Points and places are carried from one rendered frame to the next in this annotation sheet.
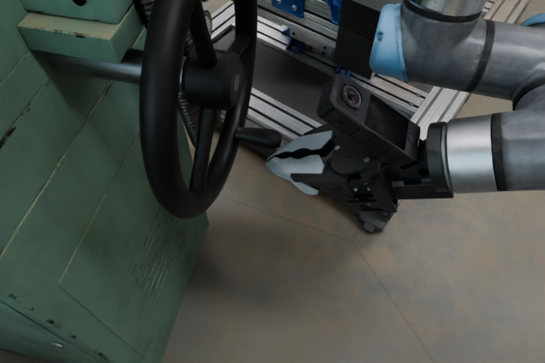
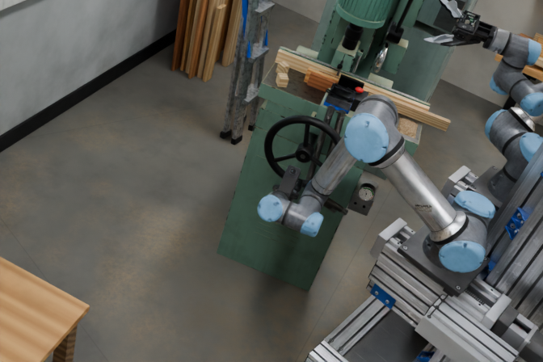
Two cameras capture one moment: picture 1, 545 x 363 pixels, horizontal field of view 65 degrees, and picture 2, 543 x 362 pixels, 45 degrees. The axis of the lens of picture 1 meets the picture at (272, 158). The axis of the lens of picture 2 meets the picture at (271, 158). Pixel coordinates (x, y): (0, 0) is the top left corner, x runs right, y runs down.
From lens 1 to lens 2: 2.03 m
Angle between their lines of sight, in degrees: 57
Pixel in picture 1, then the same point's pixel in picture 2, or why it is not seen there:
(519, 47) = (305, 200)
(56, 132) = (296, 135)
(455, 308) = not seen: outside the picture
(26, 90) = not seen: hidden behind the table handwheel
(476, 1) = (314, 182)
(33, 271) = (258, 142)
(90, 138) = not seen: hidden behind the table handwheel
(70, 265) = (262, 158)
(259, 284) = (265, 309)
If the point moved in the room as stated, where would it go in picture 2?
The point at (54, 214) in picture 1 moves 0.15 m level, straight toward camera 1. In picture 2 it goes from (275, 145) to (246, 155)
